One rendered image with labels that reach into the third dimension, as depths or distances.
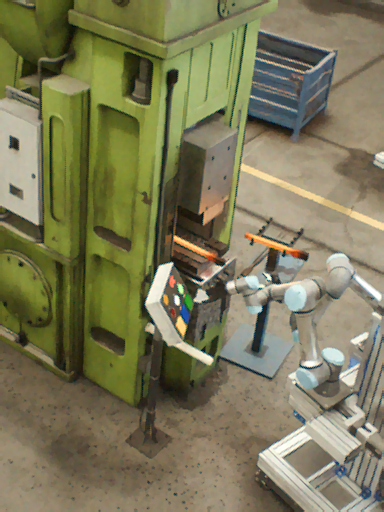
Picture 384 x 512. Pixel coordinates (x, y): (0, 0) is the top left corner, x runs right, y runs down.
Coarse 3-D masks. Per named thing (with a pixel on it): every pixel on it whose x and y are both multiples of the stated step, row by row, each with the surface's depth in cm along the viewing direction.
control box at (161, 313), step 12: (168, 264) 437; (156, 276) 432; (168, 276) 428; (156, 288) 422; (168, 288) 424; (156, 300) 412; (168, 300) 420; (180, 300) 434; (192, 300) 448; (156, 312) 415; (168, 312) 417; (156, 324) 419; (168, 324) 418; (168, 336) 422; (180, 336) 423
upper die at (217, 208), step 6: (222, 198) 462; (216, 204) 459; (222, 204) 465; (180, 210) 460; (186, 210) 457; (210, 210) 456; (216, 210) 462; (222, 210) 468; (186, 216) 459; (192, 216) 457; (198, 216) 454; (204, 216) 452; (210, 216) 459; (198, 222) 456; (204, 222) 455
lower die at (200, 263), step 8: (176, 232) 497; (184, 240) 492; (192, 240) 492; (176, 248) 484; (184, 248) 485; (208, 248) 487; (176, 256) 480; (192, 256) 479; (200, 256) 480; (176, 264) 481; (184, 264) 477; (192, 264) 475; (200, 264) 476; (208, 264) 483; (200, 272) 478
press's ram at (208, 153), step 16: (208, 128) 442; (224, 128) 444; (192, 144) 427; (208, 144) 428; (224, 144) 437; (192, 160) 432; (208, 160) 430; (224, 160) 445; (192, 176) 437; (208, 176) 437; (224, 176) 453; (192, 192) 442; (208, 192) 445; (224, 192) 461; (192, 208) 447; (208, 208) 452
